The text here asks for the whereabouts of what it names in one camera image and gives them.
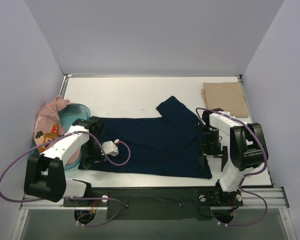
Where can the teal plastic basket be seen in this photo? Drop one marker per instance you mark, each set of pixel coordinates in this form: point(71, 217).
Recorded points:
point(72, 113)

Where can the pink graphic t-shirt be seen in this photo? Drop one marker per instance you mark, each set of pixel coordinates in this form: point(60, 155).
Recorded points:
point(48, 125)

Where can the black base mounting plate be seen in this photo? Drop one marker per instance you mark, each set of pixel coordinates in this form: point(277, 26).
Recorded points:
point(159, 203)

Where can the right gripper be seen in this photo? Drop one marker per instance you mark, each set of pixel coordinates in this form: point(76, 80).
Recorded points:
point(213, 151)

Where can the folded tan t-shirt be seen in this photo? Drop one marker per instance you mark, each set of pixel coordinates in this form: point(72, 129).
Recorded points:
point(228, 96)

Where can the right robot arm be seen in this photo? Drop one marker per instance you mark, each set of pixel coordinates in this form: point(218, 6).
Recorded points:
point(240, 145)

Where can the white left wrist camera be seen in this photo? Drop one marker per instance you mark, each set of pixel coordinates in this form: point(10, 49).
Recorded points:
point(111, 147)

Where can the navy blue t-shirt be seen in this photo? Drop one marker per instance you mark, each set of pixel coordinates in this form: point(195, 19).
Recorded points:
point(166, 146)

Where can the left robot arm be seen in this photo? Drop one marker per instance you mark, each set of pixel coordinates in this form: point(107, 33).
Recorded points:
point(45, 173)

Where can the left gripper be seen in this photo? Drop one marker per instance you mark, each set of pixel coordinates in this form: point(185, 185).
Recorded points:
point(90, 155)

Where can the aluminium front rail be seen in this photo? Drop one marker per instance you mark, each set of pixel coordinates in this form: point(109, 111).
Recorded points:
point(254, 198)

